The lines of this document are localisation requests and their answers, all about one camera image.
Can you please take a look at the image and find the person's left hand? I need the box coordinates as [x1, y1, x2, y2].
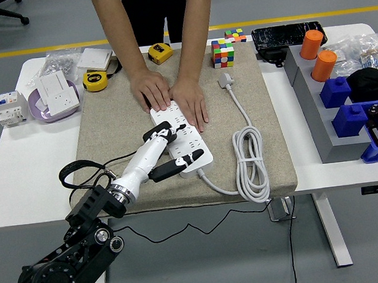
[168, 77, 211, 136]

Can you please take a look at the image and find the flat white switch plate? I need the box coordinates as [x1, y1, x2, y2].
[74, 45, 115, 74]

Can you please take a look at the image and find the person's right hand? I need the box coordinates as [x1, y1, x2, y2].
[128, 65, 173, 115]

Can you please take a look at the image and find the white power strip cord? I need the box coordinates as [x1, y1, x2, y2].
[187, 69, 272, 210]

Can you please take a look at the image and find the purple bowl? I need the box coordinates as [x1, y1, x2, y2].
[26, 79, 83, 126]

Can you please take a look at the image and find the clear plastic parts bag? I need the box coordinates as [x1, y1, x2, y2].
[322, 37, 365, 79]

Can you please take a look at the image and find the white circuit breaker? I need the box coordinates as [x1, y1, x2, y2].
[0, 89, 30, 129]

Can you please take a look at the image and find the orange cylinder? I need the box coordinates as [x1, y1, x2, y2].
[297, 28, 326, 62]
[307, 48, 340, 84]

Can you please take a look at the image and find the blue peg block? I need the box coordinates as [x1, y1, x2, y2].
[317, 75, 354, 110]
[330, 102, 370, 140]

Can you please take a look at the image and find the metal under-table bracket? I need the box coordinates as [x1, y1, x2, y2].
[265, 195, 298, 224]

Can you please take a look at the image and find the black cloth bundle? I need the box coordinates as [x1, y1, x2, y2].
[344, 67, 378, 105]

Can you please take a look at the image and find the thin black adapter cord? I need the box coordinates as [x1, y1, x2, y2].
[63, 135, 276, 253]

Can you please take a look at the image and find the round yellow tape measure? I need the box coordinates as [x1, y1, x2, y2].
[80, 55, 125, 93]

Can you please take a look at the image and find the black pouch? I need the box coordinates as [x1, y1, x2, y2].
[256, 46, 289, 71]

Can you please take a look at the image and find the small colourful puzzle cube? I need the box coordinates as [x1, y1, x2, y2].
[223, 28, 248, 45]

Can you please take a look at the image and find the large colourful puzzle cube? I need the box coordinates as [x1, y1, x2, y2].
[209, 38, 237, 70]

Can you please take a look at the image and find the black crackled tray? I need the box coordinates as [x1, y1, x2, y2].
[250, 19, 330, 56]

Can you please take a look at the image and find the black hanging power cable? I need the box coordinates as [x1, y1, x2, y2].
[284, 196, 305, 283]

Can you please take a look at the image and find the clear bag of screws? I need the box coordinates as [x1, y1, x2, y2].
[23, 46, 86, 89]

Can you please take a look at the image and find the white wall socket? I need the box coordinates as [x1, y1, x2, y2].
[45, 86, 83, 118]

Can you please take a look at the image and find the clear bag of resistors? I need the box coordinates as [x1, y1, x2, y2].
[355, 32, 378, 75]

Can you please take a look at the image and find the white switch panel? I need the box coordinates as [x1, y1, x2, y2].
[34, 69, 72, 107]

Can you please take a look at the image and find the white power strip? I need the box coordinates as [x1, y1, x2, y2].
[149, 95, 216, 182]

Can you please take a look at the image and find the square yellow tape measure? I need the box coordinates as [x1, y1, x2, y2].
[147, 41, 176, 67]

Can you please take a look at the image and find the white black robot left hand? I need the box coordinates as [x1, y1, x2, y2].
[111, 116, 209, 194]

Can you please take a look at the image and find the person's body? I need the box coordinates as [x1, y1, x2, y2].
[121, 0, 196, 49]

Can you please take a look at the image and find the grey-brown fabric mat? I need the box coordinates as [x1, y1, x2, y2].
[54, 36, 300, 221]

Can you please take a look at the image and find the grey stepped block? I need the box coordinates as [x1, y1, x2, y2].
[281, 38, 371, 167]

